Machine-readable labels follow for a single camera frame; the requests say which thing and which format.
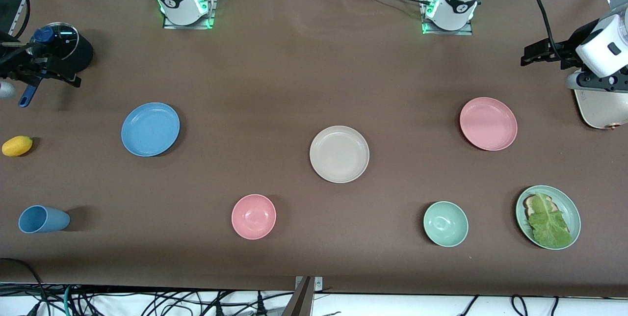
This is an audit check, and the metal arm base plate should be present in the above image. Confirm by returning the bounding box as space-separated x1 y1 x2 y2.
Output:
422 0 473 36
163 0 215 29

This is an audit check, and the dark slanted bar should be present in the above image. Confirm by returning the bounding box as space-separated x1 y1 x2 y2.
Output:
282 277 314 316

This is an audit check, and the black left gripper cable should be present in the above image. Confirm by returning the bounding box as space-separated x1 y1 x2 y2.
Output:
530 0 566 59

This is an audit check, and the toasted bread slice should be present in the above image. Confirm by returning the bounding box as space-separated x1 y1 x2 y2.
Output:
523 194 557 221

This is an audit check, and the yellow lemon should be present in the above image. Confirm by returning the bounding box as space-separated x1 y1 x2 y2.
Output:
1 135 33 157

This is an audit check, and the glass lid blue knob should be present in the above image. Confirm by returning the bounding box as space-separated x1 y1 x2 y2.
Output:
28 22 79 65

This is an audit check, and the small metal bracket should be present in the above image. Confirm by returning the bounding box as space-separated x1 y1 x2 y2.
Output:
294 276 323 292

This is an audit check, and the green plate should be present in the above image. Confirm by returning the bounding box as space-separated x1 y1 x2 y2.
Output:
515 185 581 251

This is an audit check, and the green lettuce leaf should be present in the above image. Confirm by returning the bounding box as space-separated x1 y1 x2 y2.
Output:
527 192 573 249

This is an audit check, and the brown table cover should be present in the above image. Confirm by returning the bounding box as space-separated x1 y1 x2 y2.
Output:
0 0 628 298

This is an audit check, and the wide blue bowl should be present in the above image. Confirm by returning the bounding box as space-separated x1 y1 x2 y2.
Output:
121 103 181 158

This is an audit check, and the wide beige bowl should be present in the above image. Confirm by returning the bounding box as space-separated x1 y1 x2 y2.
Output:
309 125 370 184

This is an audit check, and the small deep pink bowl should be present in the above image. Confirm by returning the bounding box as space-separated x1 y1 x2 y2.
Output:
231 194 277 240

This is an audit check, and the small deep green bowl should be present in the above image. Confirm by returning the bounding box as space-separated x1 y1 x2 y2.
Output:
423 201 469 248

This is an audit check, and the wide pink bowl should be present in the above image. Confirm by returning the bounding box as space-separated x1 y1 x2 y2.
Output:
459 97 518 152

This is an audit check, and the blue plastic cup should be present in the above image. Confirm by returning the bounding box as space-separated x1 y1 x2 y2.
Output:
18 205 71 234

